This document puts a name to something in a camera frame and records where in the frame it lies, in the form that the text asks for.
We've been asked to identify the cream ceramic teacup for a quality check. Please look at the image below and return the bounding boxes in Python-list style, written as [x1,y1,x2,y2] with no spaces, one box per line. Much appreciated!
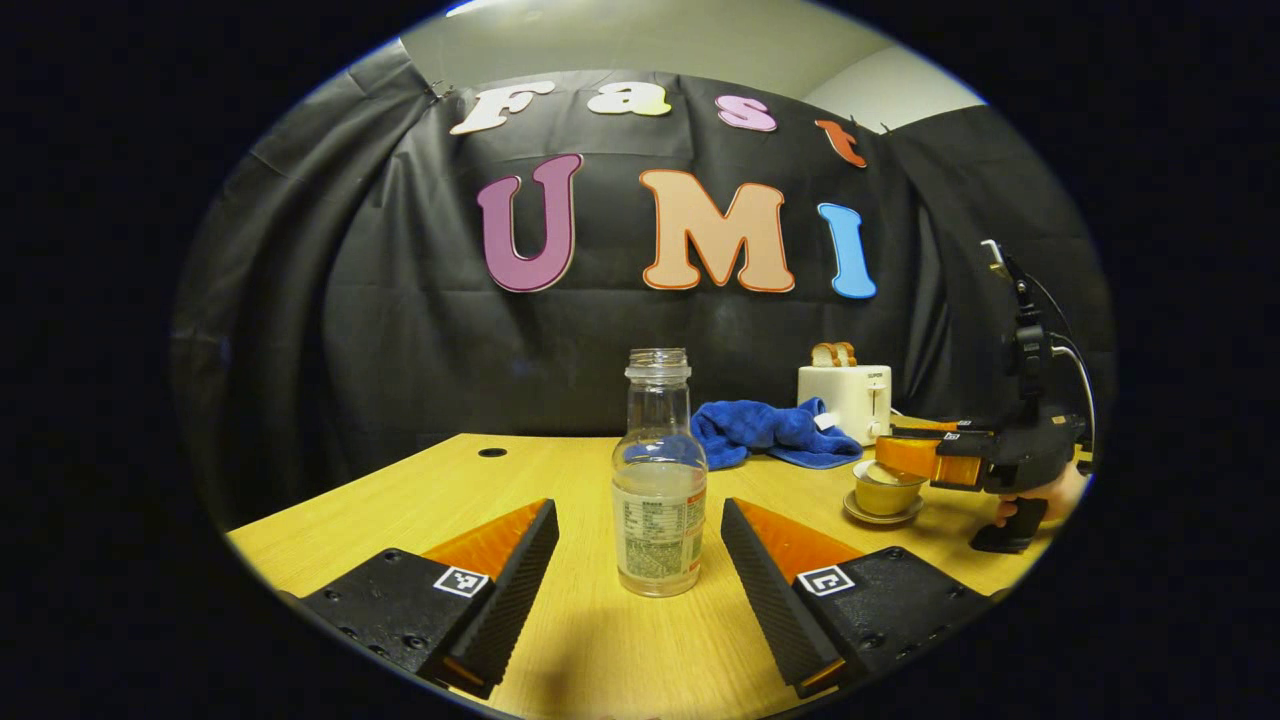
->
[853,459,929,517]

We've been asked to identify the cream ceramic saucer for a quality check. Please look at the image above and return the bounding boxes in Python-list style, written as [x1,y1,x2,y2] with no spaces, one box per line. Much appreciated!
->
[842,490,925,527]

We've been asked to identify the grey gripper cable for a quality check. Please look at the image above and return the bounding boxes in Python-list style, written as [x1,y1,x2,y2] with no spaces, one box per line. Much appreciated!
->
[1050,340,1099,463]

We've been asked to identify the blue towel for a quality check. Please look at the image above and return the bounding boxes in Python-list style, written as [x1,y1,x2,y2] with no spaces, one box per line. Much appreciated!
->
[690,397,864,471]

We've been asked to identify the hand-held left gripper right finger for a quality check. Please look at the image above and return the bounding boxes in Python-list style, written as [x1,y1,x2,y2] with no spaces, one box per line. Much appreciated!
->
[720,497,998,701]

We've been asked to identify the white toaster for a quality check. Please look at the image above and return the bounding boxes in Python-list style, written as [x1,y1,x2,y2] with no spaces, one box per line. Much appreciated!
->
[797,364,893,447]

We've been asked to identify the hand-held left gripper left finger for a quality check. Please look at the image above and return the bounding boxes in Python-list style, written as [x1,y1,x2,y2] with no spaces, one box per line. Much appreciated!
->
[300,498,561,701]

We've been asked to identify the clear plastic water bottle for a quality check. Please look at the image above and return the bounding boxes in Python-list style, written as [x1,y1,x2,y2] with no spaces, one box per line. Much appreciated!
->
[611,348,709,599]

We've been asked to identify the black backdrop cloth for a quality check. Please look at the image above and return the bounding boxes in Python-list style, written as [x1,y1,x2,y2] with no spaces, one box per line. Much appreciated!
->
[170,40,1116,521]

